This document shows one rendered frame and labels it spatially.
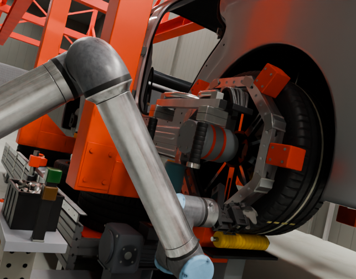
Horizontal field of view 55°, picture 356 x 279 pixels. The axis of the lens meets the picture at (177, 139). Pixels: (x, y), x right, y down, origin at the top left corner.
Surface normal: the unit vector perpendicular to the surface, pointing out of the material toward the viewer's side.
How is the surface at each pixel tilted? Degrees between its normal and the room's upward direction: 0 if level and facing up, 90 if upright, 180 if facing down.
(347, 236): 90
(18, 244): 90
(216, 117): 90
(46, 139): 90
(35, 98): 99
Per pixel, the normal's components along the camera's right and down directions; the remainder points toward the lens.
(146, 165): 0.27, 0.08
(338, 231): -0.82, -0.21
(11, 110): 0.48, 0.25
